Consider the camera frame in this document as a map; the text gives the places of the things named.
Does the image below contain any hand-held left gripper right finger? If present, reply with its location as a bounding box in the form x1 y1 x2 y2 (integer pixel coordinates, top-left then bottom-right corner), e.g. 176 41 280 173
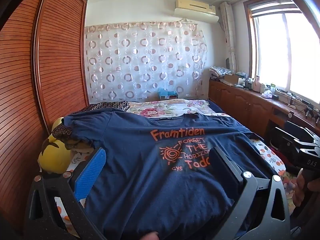
210 146 292 240

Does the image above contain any white air conditioner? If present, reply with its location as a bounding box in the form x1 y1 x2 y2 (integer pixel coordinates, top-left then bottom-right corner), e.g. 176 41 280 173
174 0 220 23

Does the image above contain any red cloth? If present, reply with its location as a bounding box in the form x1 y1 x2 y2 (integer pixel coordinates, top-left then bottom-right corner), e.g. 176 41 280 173
271 150 288 166

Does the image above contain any floral blanket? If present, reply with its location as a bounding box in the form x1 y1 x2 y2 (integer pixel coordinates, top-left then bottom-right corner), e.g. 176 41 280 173
125 99 213 119

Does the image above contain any navy printed t-shirt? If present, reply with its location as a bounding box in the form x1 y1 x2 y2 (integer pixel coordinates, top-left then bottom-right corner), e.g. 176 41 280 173
64 111 278 240

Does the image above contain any circle-patterned sheer curtain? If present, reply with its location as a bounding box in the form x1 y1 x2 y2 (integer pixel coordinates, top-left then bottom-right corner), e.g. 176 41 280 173
84 21 209 103

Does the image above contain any white tied window curtain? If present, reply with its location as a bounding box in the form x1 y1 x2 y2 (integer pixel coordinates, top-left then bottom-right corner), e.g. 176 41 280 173
219 1 238 73

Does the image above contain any stack of folded cloths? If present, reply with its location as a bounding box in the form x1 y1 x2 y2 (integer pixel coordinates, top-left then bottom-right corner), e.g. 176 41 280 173
209 66 233 79

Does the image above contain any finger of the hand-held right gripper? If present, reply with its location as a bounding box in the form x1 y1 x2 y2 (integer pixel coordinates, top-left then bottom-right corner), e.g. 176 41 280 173
286 120 320 141
293 138 320 155

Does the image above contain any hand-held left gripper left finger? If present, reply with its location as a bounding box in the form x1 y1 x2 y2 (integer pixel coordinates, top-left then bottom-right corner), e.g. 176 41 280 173
24 147 107 240

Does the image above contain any long wooden cabinet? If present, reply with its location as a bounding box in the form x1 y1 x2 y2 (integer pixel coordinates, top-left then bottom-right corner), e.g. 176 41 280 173
208 79 320 141

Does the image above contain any yellow plush toy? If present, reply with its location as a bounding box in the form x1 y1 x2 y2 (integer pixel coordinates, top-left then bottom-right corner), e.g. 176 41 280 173
38 117 73 174

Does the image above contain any orange fruit print bed sheet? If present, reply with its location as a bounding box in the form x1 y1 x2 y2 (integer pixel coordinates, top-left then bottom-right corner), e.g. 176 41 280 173
54 137 287 233

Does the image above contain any wooden slatted wardrobe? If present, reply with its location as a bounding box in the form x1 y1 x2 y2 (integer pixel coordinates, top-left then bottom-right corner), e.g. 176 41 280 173
0 0 89 230

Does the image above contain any cardboard box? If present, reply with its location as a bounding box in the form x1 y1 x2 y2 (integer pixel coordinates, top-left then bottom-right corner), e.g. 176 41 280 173
222 74 241 86

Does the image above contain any person's left hand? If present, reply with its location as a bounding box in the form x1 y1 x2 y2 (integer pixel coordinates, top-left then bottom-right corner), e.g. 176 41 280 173
139 232 160 240

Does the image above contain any pink floral cloth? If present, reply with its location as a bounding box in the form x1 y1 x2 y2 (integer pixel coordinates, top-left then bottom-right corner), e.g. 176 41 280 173
281 171 301 206

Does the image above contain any dark ring-patterned folded cloth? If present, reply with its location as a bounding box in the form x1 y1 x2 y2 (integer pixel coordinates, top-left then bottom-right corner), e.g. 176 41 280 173
51 101 132 151

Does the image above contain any person's right hand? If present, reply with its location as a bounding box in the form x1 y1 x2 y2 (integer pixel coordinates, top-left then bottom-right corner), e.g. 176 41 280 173
292 168 320 207

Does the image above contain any window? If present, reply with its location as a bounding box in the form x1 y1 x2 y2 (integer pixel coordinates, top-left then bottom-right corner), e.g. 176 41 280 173
244 0 320 105

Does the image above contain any navy blanket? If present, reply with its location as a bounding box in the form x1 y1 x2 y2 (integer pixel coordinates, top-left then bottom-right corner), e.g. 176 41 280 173
207 99 263 140

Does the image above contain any teal cloth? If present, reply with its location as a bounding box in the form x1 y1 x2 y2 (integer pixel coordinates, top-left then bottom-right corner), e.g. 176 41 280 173
157 88 175 97

